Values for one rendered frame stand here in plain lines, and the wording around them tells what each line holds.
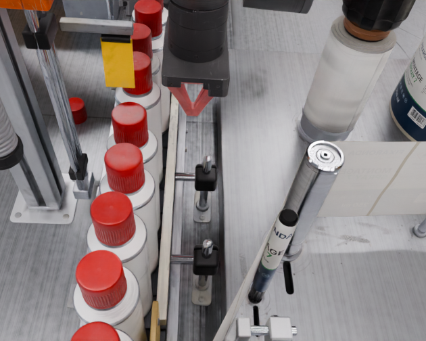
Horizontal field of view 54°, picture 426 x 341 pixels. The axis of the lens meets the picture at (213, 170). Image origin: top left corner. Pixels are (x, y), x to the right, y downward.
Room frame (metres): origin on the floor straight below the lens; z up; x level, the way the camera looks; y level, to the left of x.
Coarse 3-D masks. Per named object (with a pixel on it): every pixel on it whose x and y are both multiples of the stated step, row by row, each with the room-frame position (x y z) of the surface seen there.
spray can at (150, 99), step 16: (144, 64) 0.35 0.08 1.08; (144, 80) 0.34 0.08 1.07; (128, 96) 0.34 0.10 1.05; (144, 96) 0.34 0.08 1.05; (160, 96) 0.35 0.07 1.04; (160, 112) 0.35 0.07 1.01; (160, 128) 0.35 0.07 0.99; (160, 144) 0.35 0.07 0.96; (160, 160) 0.35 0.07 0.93; (160, 176) 0.35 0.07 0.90
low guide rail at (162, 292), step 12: (168, 144) 0.39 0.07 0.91; (168, 156) 0.37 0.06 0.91; (168, 168) 0.35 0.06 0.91; (168, 180) 0.33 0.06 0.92; (168, 192) 0.31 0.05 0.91; (168, 204) 0.29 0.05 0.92; (168, 216) 0.27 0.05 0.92; (168, 228) 0.26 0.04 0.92; (168, 240) 0.24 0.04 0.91; (168, 252) 0.22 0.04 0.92; (168, 264) 0.21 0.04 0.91; (168, 276) 0.20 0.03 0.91; (156, 300) 0.17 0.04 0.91
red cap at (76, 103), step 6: (72, 102) 0.50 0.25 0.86; (78, 102) 0.50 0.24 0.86; (84, 102) 0.50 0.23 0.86; (72, 108) 0.48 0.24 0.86; (78, 108) 0.49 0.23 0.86; (84, 108) 0.50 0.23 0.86; (72, 114) 0.48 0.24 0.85; (78, 114) 0.48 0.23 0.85; (84, 114) 0.49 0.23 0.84; (78, 120) 0.48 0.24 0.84; (84, 120) 0.49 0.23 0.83
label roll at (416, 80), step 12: (420, 48) 0.58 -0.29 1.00; (420, 60) 0.56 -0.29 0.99; (408, 72) 0.57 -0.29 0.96; (420, 72) 0.54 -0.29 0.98; (408, 84) 0.55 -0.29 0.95; (420, 84) 0.53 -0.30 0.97; (396, 96) 0.57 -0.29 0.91; (408, 96) 0.54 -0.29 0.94; (420, 96) 0.52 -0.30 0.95; (396, 108) 0.55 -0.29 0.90; (408, 108) 0.52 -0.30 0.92; (420, 108) 0.51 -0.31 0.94; (396, 120) 0.53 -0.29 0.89; (408, 120) 0.51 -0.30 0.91; (420, 120) 0.50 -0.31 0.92; (408, 132) 0.50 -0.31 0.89; (420, 132) 0.49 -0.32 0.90
